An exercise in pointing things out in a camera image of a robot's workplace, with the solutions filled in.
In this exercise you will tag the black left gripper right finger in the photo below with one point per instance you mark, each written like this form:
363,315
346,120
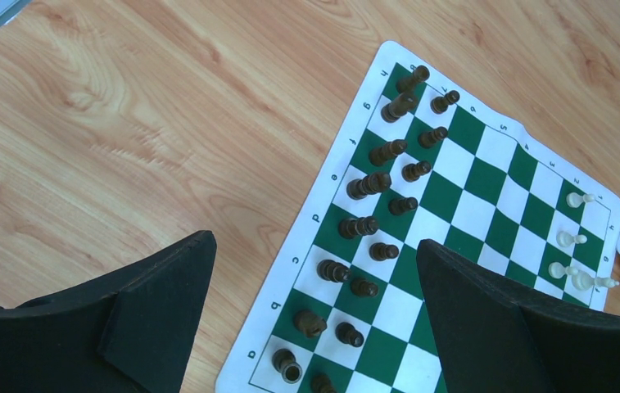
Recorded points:
494,334

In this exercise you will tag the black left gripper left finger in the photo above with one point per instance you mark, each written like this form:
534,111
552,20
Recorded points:
130,330

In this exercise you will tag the white bishop chess piece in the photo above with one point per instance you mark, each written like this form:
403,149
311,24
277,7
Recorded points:
583,281

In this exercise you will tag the white chess pawn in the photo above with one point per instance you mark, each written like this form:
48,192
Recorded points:
575,200
566,239
557,270

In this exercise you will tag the green white chess board mat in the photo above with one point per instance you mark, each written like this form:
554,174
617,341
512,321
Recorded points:
469,178

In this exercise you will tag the dark pawn chess piece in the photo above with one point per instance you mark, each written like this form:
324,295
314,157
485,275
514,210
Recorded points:
347,334
321,383

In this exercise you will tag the dark rook chess piece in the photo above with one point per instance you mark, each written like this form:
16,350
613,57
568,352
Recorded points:
284,362

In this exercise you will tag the dark knight chess piece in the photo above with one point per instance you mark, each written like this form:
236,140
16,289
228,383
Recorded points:
309,323

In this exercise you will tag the dark bishop chess piece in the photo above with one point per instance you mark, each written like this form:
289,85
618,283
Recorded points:
333,271

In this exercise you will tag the dark queen chess piece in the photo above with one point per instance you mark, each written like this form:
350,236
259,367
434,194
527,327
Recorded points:
354,227

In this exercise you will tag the dark king chess piece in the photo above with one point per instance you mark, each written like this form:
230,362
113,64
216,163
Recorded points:
369,185

